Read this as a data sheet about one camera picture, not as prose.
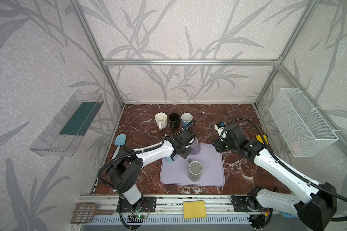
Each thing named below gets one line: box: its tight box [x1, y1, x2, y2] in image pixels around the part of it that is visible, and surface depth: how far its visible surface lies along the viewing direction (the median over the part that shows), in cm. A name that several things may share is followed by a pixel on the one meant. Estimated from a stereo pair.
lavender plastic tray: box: [160, 143, 226, 187], surface depth 85 cm
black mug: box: [169, 113, 180, 132], surface depth 101 cm
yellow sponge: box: [183, 200, 207, 219], surface depth 72 cm
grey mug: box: [187, 158, 203, 182], surface depth 79 cm
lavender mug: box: [189, 137, 201, 156], surface depth 88 cm
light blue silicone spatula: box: [111, 133, 127, 160], surface depth 101 cm
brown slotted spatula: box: [69, 202, 114, 224], surface depth 72 cm
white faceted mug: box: [154, 112, 168, 130], surface depth 101 cm
